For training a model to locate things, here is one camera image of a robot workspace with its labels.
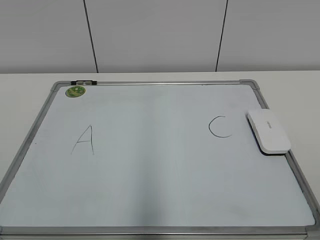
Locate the white whiteboard eraser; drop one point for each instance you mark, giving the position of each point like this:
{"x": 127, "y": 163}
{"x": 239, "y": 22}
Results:
{"x": 269, "y": 133}

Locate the aluminium framed whiteboard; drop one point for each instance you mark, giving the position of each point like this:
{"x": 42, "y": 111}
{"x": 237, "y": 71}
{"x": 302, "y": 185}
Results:
{"x": 153, "y": 160}

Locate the black marker pen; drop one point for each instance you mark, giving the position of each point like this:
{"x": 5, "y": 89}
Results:
{"x": 83, "y": 82}

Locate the green round magnet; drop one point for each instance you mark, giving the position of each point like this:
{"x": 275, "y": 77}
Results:
{"x": 75, "y": 91}

